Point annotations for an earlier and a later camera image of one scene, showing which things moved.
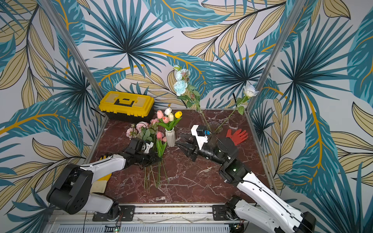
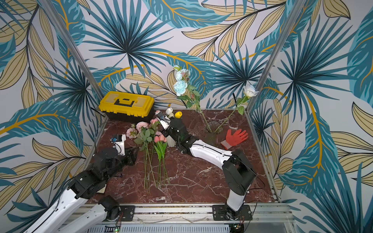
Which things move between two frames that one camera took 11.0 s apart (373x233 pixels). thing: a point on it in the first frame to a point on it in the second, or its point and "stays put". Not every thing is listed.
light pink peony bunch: [131, 132] stays put
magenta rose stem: [153, 121] stays put
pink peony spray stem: [148, 133] stays put
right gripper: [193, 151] to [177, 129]
